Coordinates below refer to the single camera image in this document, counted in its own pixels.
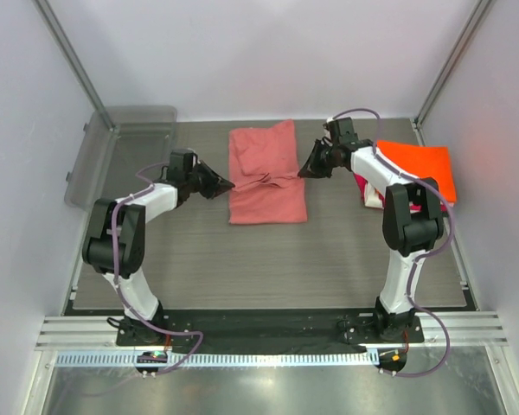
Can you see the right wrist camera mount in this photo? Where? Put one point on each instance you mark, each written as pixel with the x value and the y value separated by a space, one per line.
pixel 328 123

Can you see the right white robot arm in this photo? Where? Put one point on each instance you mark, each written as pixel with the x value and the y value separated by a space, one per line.
pixel 412 217

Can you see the orange folded t shirt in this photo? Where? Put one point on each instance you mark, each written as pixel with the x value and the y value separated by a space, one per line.
pixel 423 162

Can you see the aluminium frame rail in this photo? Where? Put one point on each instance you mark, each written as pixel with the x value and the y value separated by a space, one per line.
pixel 465 328

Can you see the clear grey plastic bin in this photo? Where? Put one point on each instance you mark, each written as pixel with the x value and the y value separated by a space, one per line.
pixel 110 157

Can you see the white folded t shirt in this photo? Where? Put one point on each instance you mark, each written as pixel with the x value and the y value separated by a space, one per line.
pixel 372 198

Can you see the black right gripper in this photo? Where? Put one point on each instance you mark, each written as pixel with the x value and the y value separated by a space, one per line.
pixel 313 168

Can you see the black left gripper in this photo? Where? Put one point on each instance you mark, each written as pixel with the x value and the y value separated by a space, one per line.
pixel 216 184

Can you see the slotted white cable duct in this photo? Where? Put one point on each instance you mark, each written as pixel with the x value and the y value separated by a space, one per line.
pixel 150 359

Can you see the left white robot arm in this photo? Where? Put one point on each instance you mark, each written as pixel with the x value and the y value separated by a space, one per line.
pixel 114 242

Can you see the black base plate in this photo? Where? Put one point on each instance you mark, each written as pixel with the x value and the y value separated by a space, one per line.
pixel 280 331

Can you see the salmon pink t shirt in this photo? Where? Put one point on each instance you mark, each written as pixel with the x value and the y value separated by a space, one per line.
pixel 263 166

